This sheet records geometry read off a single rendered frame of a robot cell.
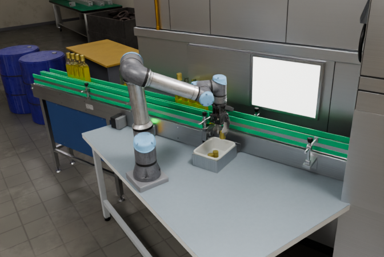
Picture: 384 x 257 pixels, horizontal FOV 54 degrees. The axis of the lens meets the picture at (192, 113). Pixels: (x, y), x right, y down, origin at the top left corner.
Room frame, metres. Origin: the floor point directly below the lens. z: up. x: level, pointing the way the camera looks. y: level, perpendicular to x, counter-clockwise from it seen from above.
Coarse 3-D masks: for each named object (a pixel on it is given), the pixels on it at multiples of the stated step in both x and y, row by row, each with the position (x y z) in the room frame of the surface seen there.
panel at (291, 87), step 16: (256, 64) 2.16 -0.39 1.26; (272, 64) 2.10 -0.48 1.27; (288, 64) 2.04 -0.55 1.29; (304, 64) 1.99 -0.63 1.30; (256, 80) 2.16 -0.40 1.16; (272, 80) 2.10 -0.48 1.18; (288, 80) 2.04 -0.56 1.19; (304, 80) 1.98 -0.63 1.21; (256, 96) 2.16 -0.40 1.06; (272, 96) 2.09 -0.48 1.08; (288, 96) 2.03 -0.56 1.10; (304, 96) 1.98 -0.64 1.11; (304, 112) 1.97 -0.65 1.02
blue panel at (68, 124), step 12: (48, 108) 3.05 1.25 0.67; (60, 108) 2.94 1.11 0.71; (60, 120) 2.96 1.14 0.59; (72, 120) 2.86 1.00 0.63; (84, 120) 2.77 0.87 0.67; (96, 120) 2.68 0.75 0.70; (60, 132) 2.99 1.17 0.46; (72, 132) 2.88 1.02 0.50; (72, 144) 2.90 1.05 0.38; (84, 144) 2.80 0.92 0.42
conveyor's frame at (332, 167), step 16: (48, 96) 2.99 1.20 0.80; (64, 96) 2.86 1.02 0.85; (80, 96) 2.76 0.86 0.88; (96, 112) 2.64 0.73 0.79; (112, 112) 2.53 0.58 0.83; (128, 112) 2.43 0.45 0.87; (160, 128) 2.26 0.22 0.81; (176, 128) 2.18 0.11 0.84; (192, 128) 2.11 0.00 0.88; (192, 144) 2.11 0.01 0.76; (256, 144) 1.95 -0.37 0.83; (272, 144) 1.89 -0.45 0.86; (288, 144) 1.85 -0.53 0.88; (288, 160) 1.83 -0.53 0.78; (304, 160) 1.78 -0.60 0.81; (320, 160) 1.73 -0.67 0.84; (336, 160) 1.68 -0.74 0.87; (336, 176) 1.67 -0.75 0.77
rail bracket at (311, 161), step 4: (308, 140) 1.67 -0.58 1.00; (312, 140) 1.67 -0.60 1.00; (316, 140) 1.74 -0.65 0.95; (308, 144) 1.67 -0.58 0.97; (312, 144) 1.70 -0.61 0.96; (308, 148) 1.66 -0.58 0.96; (312, 148) 1.68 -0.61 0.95; (304, 152) 1.63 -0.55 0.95; (308, 152) 1.67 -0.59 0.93; (308, 156) 1.67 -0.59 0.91; (312, 156) 1.74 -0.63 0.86; (316, 156) 1.74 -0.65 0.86; (308, 160) 1.67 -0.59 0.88; (312, 160) 1.70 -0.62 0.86; (316, 160) 1.73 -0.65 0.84; (304, 164) 1.67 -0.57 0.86; (308, 164) 1.66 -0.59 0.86; (312, 164) 1.67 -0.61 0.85; (316, 164) 1.73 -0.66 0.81; (308, 168) 1.65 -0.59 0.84; (316, 168) 1.73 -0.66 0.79
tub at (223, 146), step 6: (210, 138) 2.04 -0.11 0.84; (216, 138) 2.04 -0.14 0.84; (204, 144) 1.97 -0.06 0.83; (210, 144) 2.02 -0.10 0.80; (216, 144) 2.03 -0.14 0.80; (222, 144) 2.01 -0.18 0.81; (228, 144) 1.99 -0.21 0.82; (234, 144) 1.94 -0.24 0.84; (198, 150) 1.92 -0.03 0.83; (204, 150) 1.97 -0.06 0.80; (210, 150) 2.01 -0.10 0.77; (222, 150) 2.00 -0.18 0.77; (228, 150) 1.88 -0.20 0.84; (204, 156) 1.84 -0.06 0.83; (210, 156) 1.82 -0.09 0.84
